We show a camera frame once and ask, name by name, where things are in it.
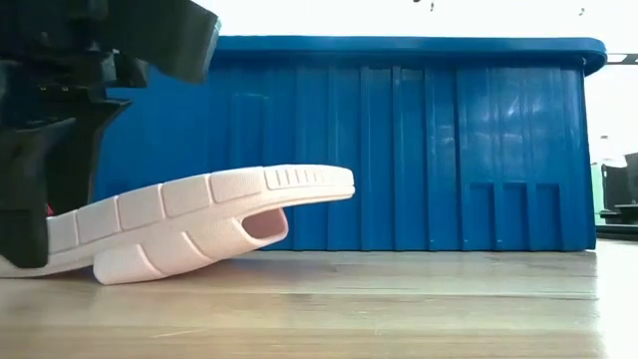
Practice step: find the white slide sandal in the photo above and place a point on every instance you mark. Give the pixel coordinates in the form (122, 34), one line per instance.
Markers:
(189, 197)

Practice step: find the blue plastic bin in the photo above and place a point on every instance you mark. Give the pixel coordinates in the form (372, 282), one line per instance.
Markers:
(399, 149)

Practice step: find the dark furniture piece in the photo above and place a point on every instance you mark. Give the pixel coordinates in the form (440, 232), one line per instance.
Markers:
(620, 194)

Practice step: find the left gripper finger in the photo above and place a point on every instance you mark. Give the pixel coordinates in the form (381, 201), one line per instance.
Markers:
(82, 149)
(25, 174)

